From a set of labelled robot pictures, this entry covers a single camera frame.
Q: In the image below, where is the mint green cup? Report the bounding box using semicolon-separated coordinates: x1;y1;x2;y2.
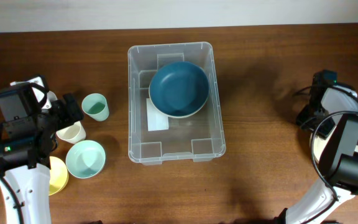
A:
81;93;109;121

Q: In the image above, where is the right black cable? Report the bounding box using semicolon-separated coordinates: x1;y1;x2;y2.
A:
292;85;358;224

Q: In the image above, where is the yellow small bowl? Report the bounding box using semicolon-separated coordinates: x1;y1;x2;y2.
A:
49;156;69;195

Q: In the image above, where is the mint green small bowl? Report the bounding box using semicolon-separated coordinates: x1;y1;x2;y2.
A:
65;140;106;179

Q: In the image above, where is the beige bowl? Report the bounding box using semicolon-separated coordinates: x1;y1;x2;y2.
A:
149;90;209;119

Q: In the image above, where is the clear plastic storage bin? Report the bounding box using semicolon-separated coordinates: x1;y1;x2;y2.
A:
127;42;226;165

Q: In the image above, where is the dark blue bowl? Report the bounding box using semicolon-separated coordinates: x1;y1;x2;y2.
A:
149;62;210;118

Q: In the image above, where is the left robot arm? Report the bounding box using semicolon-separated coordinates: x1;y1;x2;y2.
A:
0;75;84;223

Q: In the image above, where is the cream plastic cup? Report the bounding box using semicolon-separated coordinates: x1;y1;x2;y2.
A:
56;121;86;144

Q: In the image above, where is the cream white bowl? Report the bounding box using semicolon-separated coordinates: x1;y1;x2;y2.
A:
313;134;358;164

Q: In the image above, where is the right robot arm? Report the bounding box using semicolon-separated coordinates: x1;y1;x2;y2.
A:
274;70;358;224

